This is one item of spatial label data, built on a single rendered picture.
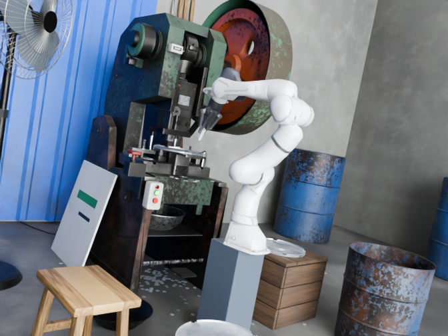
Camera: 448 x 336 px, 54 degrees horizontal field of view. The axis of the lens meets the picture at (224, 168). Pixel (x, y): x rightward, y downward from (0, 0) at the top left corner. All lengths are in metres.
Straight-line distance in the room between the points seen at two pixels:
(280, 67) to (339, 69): 2.96
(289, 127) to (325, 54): 3.46
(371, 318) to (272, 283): 0.49
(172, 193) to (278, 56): 0.96
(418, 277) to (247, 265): 0.80
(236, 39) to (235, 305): 1.63
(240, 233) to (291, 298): 0.59
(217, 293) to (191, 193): 0.66
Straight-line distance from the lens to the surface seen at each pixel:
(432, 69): 5.39
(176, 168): 2.44
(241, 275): 1.99
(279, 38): 2.59
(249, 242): 1.93
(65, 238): 2.89
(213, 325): 1.58
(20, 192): 3.52
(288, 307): 2.40
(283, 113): 1.82
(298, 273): 2.36
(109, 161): 2.68
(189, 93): 2.55
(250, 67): 2.70
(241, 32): 2.85
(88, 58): 3.57
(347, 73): 5.59
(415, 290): 2.29
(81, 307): 1.50
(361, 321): 2.32
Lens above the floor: 0.96
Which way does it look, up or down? 5 degrees down
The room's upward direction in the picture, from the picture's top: 10 degrees clockwise
